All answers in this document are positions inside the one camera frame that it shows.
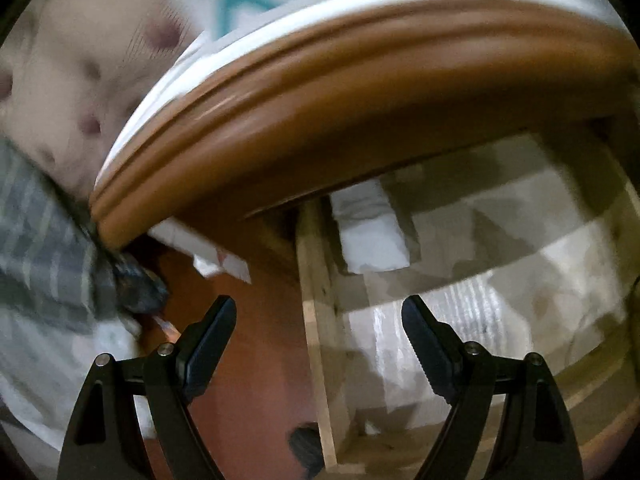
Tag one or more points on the cardboard box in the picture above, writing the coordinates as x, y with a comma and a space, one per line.
200, 250

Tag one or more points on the white patterned nightstand cover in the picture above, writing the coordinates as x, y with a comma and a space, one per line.
235, 55

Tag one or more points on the white patterned blanket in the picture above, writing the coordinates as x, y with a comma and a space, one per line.
50, 360

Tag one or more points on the grey plaid bedding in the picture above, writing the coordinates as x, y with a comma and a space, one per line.
45, 250

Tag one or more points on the dark small object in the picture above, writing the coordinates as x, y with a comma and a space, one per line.
306, 445

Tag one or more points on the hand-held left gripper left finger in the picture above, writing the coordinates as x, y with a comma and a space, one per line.
210, 342

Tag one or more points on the dark blue plastic bag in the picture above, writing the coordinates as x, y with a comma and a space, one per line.
140, 285

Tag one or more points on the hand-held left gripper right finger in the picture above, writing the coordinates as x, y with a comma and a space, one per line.
425, 347

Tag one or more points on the grey patterned drawer liner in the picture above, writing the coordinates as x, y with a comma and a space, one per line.
500, 270

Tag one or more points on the orange wrapper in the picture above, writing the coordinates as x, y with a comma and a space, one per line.
166, 327

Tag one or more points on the brown wooden nightstand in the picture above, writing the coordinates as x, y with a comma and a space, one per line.
350, 100

